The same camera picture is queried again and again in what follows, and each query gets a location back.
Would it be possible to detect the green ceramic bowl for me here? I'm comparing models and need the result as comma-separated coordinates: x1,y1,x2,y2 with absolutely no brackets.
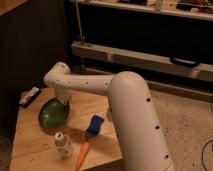
38,98,70,128

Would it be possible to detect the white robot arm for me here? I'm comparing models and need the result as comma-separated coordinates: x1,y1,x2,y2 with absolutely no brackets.
44,62,175,171

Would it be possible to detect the small black white box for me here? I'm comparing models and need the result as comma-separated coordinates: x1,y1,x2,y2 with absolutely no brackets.
19,87,41,108

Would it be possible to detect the blue sponge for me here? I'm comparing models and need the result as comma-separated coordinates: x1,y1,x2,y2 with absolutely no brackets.
87,115,104,134

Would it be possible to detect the wooden low table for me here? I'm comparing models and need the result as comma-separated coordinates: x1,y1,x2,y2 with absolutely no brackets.
10,88,121,171

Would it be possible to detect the clear plastic bottle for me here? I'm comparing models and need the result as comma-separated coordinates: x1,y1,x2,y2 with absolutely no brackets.
54,132,73,158

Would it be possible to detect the orange carrot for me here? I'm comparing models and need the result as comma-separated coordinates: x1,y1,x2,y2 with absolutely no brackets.
75,142,90,171

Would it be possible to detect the vertical metal pole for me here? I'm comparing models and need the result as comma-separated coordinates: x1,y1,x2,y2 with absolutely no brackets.
74,0,85,45

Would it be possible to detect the black handle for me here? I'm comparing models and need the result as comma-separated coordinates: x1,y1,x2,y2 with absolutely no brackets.
169,58,200,68

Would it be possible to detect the metal rail shelf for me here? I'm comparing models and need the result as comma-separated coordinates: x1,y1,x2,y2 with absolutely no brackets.
71,41,213,82

